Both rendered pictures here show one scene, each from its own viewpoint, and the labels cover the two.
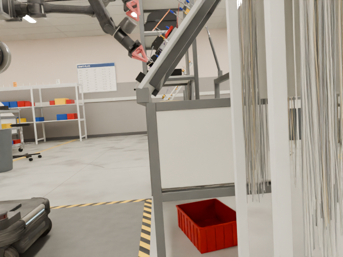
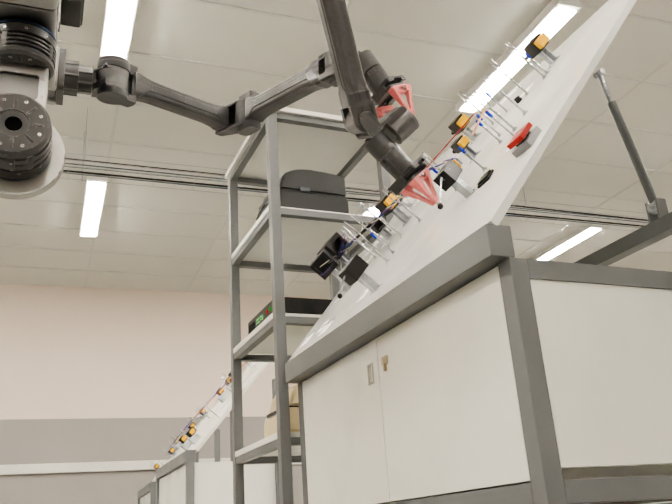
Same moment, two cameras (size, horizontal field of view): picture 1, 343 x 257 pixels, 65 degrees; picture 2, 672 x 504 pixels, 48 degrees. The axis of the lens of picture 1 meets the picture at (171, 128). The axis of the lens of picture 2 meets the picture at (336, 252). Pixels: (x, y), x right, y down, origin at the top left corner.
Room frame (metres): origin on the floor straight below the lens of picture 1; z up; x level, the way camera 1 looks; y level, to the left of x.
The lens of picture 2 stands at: (0.04, 0.86, 0.34)
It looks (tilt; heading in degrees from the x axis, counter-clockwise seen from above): 21 degrees up; 339
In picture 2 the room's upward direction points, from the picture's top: 4 degrees counter-clockwise
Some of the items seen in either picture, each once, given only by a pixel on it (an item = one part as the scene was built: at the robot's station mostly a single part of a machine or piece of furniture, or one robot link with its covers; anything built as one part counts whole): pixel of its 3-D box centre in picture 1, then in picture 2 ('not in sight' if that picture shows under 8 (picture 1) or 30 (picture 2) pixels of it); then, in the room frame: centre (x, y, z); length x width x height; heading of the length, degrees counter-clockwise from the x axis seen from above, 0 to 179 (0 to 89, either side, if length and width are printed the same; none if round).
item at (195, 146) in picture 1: (198, 132); (489, 416); (1.77, -0.17, 0.60); 1.17 x 0.58 x 0.40; 3
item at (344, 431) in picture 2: not in sight; (342, 433); (2.03, 0.14, 0.60); 0.55 x 0.02 x 0.39; 3
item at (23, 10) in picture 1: (22, 9); (75, 78); (1.76, 0.89, 1.45); 0.09 x 0.08 x 0.12; 1
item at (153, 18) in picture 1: (160, 24); (301, 203); (2.59, 0.04, 1.56); 0.30 x 0.23 x 0.19; 95
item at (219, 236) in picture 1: (209, 222); not in sight; (1.59, -0.19, 0.07); 0.39 x 0.29 x 0.14; 17
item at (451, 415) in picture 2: not in sight; (440, 395); (1.48, 0.11, 0.60); 0.55 x 0.03 x 0.39; 3
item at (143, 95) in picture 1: (146, 100); (369, 324); (1.76, 0.15, 0.83); 1.18 x 0.05 x 0.06; 3
